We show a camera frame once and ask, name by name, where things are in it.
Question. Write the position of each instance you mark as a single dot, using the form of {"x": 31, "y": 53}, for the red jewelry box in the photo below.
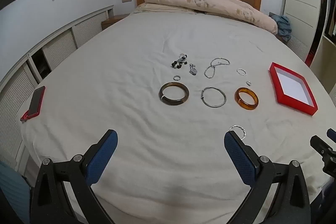
{"x": 296, "y": 106}

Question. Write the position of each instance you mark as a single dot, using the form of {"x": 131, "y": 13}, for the amber bangle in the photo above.
{"x": 237, "y": 98}

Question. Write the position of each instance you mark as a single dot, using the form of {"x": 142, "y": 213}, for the red phone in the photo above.
{"x": 36, "y": 100}

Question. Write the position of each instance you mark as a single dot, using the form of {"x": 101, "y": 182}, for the blue fabric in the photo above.
{"x": 13, "y": 192}

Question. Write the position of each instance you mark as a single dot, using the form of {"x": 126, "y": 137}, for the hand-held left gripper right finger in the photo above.
{"x": 239, "y": 155}

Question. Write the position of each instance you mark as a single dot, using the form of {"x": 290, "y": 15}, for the thin silver bangle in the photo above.
{"x": 202, "y": 95}

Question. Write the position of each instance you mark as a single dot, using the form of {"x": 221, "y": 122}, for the wooden nightstand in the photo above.
{"x": 113, "y": 21}

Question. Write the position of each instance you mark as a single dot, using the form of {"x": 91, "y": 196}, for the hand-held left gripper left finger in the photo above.
{"x": 103, "y": 153}

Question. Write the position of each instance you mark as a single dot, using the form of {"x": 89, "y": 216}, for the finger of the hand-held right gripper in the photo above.
{"x": 332, "y": 134}
{"x": 321, "y": 146}

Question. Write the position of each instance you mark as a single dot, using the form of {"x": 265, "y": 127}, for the cream shelf unit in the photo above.
{"x": 331, "y": 40}

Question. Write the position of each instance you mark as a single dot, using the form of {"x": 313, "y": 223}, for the dark brown bangle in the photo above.
{"x": 161, "y": 94}

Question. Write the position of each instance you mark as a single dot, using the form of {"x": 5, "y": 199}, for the beige pillow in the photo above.
{"x": 157, "y": 7}

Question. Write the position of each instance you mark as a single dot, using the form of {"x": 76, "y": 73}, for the white louvered cabinet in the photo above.
{"x": 57, "y": 48}

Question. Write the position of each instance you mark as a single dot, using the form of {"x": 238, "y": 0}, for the silver wrist watch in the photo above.
{"x": 193, "y": 69}

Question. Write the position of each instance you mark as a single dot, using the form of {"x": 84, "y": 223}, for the blue clothes pile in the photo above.
{"x": 283, "y": 26}

